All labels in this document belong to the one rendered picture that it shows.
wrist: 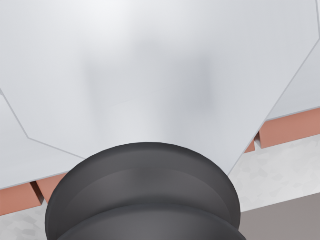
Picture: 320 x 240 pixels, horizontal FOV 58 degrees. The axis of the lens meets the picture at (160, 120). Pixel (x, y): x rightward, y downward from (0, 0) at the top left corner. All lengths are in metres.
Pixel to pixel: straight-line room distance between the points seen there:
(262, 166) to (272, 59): 0.28
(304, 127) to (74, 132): 0.18
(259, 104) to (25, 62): 0.14
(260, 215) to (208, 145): 1.31
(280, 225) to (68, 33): 1.49
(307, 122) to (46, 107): 0.19
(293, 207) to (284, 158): 1.09
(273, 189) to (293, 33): 0.33
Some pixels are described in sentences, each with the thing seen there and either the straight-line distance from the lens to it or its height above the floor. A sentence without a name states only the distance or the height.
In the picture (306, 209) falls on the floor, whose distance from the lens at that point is 1.58.
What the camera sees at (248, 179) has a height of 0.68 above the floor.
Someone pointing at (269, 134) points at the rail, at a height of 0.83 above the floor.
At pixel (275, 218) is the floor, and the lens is 1.54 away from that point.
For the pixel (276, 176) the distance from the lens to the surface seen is 0.47.
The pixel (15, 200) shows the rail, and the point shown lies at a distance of 0.27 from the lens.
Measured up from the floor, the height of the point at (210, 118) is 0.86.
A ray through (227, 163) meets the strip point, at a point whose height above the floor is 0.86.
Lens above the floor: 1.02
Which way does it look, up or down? 67 degrees down
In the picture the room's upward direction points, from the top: 167 degrees clockwise
